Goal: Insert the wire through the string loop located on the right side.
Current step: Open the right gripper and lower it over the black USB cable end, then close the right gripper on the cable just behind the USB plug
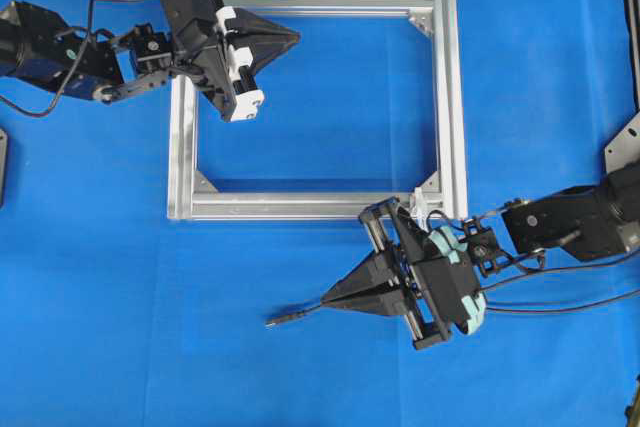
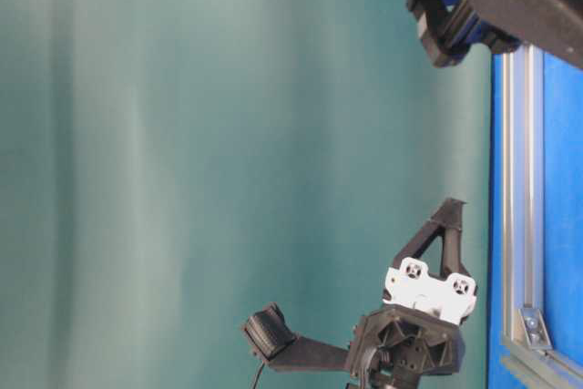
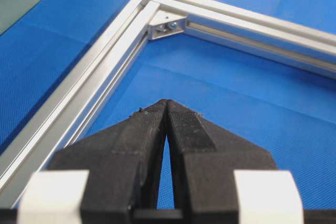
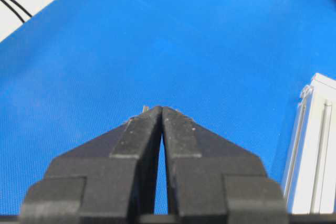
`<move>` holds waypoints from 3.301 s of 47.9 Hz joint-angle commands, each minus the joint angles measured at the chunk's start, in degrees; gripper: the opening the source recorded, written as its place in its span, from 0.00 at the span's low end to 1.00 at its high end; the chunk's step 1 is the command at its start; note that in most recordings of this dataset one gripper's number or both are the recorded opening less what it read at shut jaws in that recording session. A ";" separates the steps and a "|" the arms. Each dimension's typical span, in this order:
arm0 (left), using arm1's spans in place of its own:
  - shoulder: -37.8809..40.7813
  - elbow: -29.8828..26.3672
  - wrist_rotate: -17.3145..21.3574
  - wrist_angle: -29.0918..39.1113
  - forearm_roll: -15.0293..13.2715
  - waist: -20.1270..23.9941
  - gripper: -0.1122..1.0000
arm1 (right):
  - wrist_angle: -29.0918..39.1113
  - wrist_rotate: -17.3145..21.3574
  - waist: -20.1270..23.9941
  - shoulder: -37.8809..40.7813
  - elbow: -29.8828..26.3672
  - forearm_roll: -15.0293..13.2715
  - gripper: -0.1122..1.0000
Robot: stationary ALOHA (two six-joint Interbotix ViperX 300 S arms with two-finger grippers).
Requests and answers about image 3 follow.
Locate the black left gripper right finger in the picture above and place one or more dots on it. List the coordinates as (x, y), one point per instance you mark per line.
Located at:
(220, 177)

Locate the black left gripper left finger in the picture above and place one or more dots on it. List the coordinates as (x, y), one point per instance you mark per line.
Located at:
(100, 179)

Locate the aluminium corner bracket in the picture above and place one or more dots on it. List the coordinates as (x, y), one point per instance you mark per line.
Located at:
(165, 24)

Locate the aluminium extrusion frame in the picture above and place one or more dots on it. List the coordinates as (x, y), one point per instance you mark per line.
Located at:
(72, 107)

